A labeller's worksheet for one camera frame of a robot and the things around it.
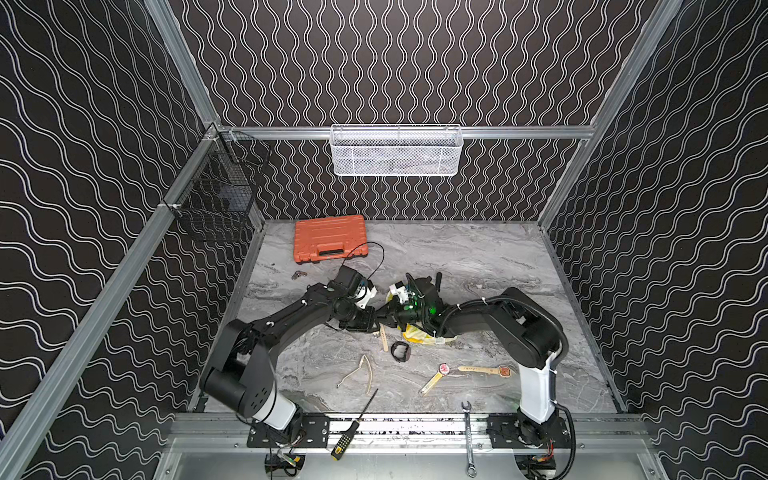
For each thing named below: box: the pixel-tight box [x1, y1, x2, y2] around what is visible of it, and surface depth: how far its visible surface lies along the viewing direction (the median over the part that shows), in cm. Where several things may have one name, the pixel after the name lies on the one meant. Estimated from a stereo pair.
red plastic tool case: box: [293, 215, 368, 263], surface depth 111 cm
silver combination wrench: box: [461, 400, 477, 479], surface depth 77 cm
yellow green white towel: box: [397, 323, 458, 345], surface depth 92 cm
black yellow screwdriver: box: [331, 388, 379, 461], surface depth 73 cm
